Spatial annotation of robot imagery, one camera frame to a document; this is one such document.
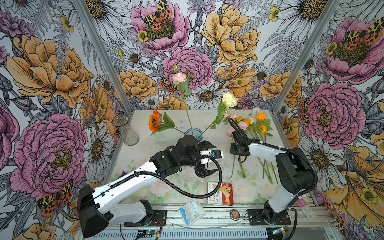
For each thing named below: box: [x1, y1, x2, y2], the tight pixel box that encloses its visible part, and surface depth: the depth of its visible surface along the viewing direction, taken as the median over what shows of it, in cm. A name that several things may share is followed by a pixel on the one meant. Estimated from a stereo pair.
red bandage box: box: [207, 182, 234, 206], surface depth 79 cm
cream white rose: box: [201, 91, 238, 135], surface depth 70 cm
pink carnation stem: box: [171, 66, 193, 135], surface depth 77 cm
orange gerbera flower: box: [148, 109, 186, 136], surface depth 69 cm
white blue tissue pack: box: [178, 199, 207, 227], surface depth 78 cm
